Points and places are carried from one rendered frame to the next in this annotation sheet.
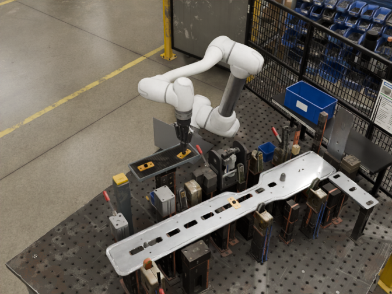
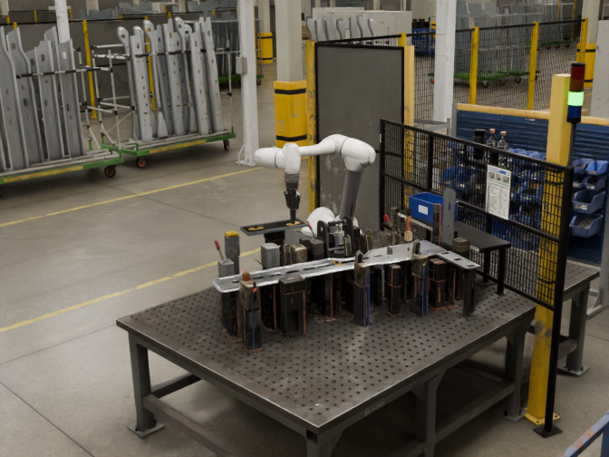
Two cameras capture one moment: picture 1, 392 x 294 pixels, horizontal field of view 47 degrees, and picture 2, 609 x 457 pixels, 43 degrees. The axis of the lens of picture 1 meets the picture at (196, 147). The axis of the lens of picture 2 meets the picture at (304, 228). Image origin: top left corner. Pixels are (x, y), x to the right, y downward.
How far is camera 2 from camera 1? 244 cm
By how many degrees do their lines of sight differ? 24
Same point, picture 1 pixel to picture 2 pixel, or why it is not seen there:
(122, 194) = (231, 248)
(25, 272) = (134, 324)
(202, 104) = (323, 213)
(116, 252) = (221, 281)
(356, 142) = (474, 234)
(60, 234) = (170, 306)
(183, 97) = (290, 156)
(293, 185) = (398, 257)
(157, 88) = (269, 153)
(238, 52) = (350, 143)
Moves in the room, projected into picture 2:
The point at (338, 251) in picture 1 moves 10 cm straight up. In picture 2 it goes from (446, 323) to (446, 306)
